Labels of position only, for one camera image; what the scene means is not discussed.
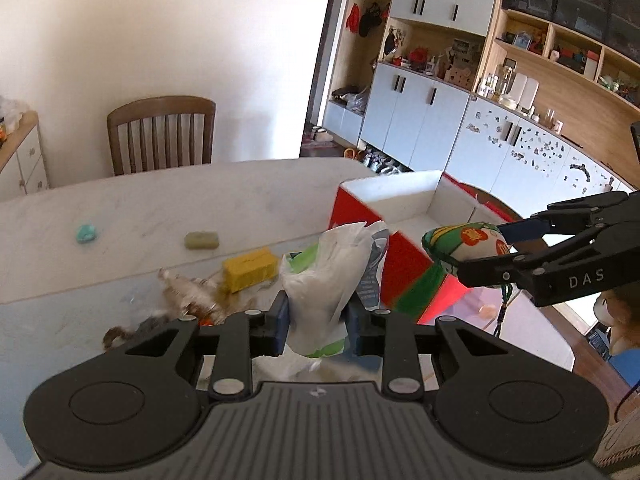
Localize red white cardboard box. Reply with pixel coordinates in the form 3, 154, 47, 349
330, 170, 515, 324

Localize white drawer cabinet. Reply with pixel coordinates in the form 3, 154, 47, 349
0, 110, 49, 202

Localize black hanging bag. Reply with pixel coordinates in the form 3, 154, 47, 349
358, 2, 383, 38

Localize olive green soap bar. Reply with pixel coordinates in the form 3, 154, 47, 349
183, 231, 219, 250

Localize white plastic snack bag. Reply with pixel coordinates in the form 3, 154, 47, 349
253, 221, 390, 382

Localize wooden chair at wall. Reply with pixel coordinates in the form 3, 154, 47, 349
106, 96, 216, 176

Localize red patterned doormat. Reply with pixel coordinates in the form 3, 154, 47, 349
299, 140, 344, 157

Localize yellow box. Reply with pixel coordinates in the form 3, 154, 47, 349
222, 247, 279, 292

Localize wooden shelf unit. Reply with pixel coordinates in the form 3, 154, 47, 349
478, 0, 639, 185

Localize teal small object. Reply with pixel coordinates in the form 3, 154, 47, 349
76, 223, 98, 245

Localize white wall cabinet unit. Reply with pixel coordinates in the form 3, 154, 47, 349
322, 0, 639, 216

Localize red hanging bag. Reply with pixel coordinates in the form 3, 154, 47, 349
345, 3, 360, 34

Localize green santa plush toy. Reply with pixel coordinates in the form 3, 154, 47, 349
421, 222, 516, 338

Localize clear bag dark contents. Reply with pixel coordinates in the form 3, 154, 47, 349
102, 269, 259, 351

